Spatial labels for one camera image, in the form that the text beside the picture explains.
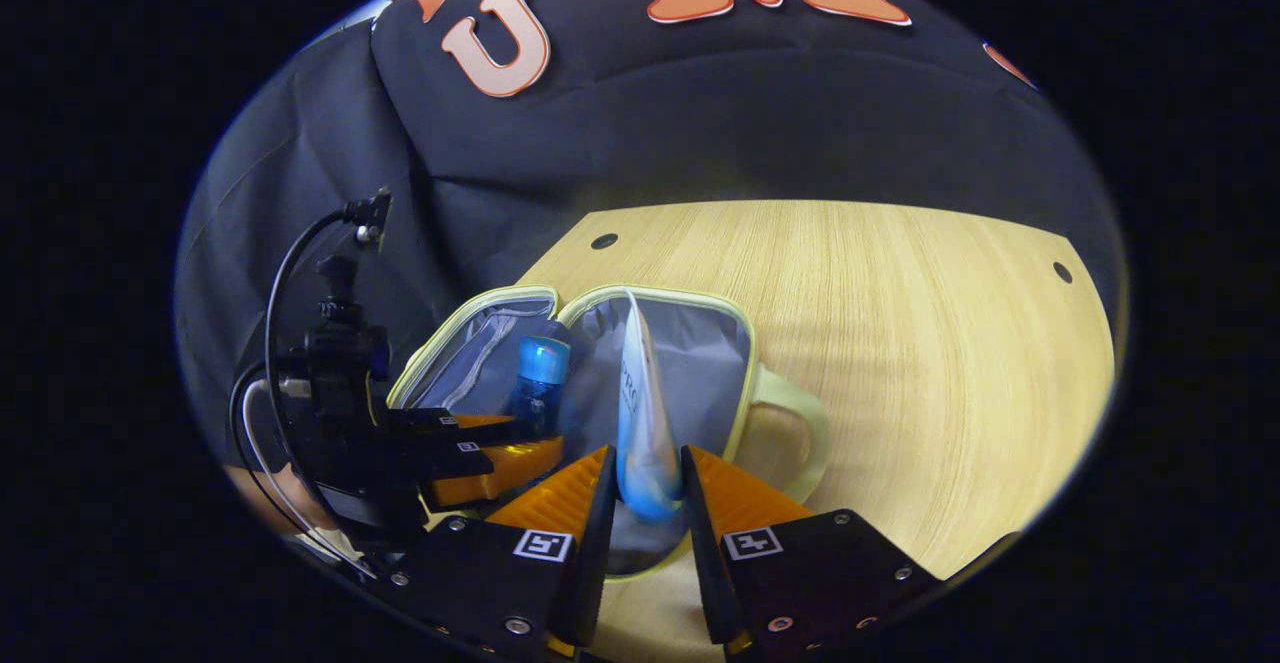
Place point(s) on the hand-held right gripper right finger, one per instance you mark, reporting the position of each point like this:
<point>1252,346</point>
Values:
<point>700,553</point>

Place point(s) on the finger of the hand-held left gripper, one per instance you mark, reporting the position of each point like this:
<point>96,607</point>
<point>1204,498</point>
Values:
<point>440,463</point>
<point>430,423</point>

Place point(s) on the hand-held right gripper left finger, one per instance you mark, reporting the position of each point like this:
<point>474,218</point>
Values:
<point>598,543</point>

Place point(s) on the white and blue squeeze tube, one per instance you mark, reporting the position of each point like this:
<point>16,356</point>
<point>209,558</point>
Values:
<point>645,443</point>

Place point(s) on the blue capped bottle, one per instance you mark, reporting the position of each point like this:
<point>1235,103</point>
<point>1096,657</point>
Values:
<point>543,363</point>

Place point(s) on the cream suitcase with grey lining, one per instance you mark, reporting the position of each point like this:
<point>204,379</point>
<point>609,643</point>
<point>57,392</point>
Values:
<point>700,363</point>

